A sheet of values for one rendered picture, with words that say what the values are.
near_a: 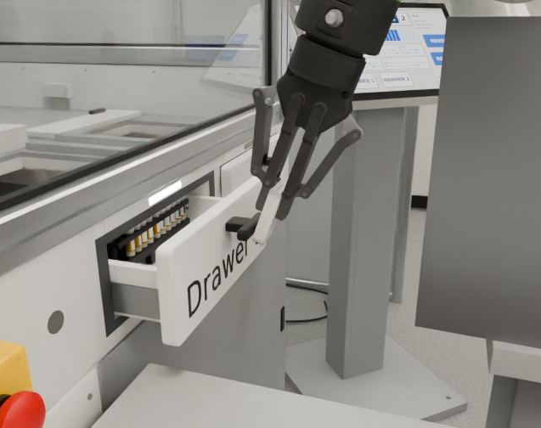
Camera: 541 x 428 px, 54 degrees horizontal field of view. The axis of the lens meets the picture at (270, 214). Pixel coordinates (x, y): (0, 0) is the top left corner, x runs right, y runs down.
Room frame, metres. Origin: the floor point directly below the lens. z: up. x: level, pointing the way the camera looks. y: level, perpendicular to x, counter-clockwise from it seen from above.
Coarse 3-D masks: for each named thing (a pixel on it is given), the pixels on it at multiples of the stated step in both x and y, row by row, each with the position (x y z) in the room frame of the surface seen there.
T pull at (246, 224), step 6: (258, 216) 0.61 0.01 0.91; (228, 222) 0.59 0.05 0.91; (234, 222) 0.59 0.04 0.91; (240, 222) 0.59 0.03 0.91; (246, 222) 0.59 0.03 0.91; (252, 222) 0.58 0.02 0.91; (228, 228) 0.59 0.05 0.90; (234, 228) 0.58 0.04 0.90; (240, 228) 0.57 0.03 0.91; (246, 228) 0.57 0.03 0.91; (252, 228) 0.58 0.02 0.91; (240, 234) 0.56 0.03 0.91; (246, 234) 0.56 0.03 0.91; (252, 234) 0.58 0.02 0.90; (240, 240) 0.56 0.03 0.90; (246, 240) 0.56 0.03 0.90
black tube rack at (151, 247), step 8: (176, 224) 0.69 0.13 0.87; (184, 224) 0.70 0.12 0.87; (168, 232) 0.66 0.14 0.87; (176, 232) 0.68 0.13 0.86; (160, 240) 0.63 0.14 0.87; (112, 248) 0.56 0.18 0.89; (120, 248) 0.61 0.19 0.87; (144, 248) 0.60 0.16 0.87; (152, 248) 0.61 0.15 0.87; (112, 256) 0.56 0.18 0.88; (120, 256) 0.58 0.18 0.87; (128, 256) 0.58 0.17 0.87; (136, 256) 0.58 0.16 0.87; (144, 256) 0.60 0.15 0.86
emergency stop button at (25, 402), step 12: (12, 396) 0.29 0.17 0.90; (24, 396) 0.30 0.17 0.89; (36, 396) 0.30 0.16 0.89; (0, 408) 0.29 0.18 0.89; (12, 408) 0.29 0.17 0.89; (24, 408) 0.29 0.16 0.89; (36, 408) 0.30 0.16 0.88; (0, 420) 0.28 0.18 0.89; (12, 420) 0.28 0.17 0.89; (24, 420) 0.29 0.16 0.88; (36, 420) 0.30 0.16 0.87
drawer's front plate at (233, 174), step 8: (272, 136) 1.03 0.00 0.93; (272, 144) 0.98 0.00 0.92; (248, 152) 0.89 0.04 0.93; (272, 152) 0.98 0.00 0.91; (232, 160) 0.83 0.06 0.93; (240, 160) 0.83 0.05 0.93; (248, 160) 0.86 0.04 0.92; (224, 168) 0.79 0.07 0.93; (232, 168) 0.79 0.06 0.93; (240, 168) 0.82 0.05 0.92; (248, 168) 0.86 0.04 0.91; (224, 176) 0.79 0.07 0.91; (232, 176) 0.79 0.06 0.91; (240, 176) 0.82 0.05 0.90; (248, 176) 0.86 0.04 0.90; (280, 176) 1.03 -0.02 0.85; (224, 184) 0.79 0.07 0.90; (232, 184) 0.79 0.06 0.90; (240, 184) 0.82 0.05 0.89; (224, 192) 0.79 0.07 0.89
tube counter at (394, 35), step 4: (388, 32) 1.51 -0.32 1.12; (392, 32) 1.51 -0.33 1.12; (396, 32) 1.52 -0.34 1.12; (400, 32) 1.52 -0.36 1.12; (404, 32) 1.53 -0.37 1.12; (408, 32) 1.53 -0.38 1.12; (412, 32) 1.54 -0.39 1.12; (388, 36) 1.50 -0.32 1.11; (392, 36) 1.50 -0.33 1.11; (396, 36) 1.51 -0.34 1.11; (400, 36) 1.51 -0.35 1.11; (404, 36) 1.52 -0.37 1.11; (408, 36) 1.52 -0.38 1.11; (412, 36) 1.53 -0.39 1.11; (416, 36) 1.54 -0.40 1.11; (388, 40) 1.49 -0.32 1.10; (392, 40) 1.49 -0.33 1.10; (396, 40) 1.50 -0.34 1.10; (400, 40) 1.50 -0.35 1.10; (404, 40) 1.51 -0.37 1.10; (408, 40) 1.51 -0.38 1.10; (412, 40) 1.52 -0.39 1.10; (416, 40) 1.53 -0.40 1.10
